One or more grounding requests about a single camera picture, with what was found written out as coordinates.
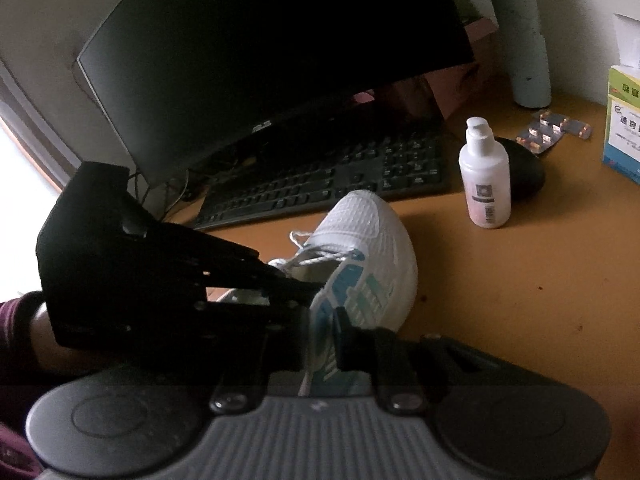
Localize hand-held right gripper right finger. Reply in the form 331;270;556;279
334;306;506;413

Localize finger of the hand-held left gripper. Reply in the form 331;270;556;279
150;221;322;307
202;301;288;339

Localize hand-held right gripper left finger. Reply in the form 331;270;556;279
125;307;311;413

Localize white shoelace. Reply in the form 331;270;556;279
268;230;366;273

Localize white mesh sneaker shoe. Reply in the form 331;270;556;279
215;190;418;396

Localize person's left forearm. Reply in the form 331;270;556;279
0;290;106;386

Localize bright window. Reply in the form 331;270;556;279
0;55;81;301

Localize black keyboard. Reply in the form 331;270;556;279
192;130;451;232

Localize person's maroon clothing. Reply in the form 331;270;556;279
0;422;43;480

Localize white pump bottle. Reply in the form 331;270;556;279
458;116;512;230

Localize black computer monitor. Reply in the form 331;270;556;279
76;0;476;181

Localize black computer mouse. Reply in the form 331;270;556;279
492;136;547;201

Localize large silver pill blister pack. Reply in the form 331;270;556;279
517;120;566;153

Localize pink box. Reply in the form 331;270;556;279
350;16;501;121

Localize small silver pill blister pack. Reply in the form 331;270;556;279
537;108;593;139

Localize grey thermos bottle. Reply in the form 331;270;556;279
482;0;552;109

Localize green blue medicine box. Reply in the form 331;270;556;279
601;12;640;181

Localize black monitor cables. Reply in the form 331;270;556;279
127;170;211;221

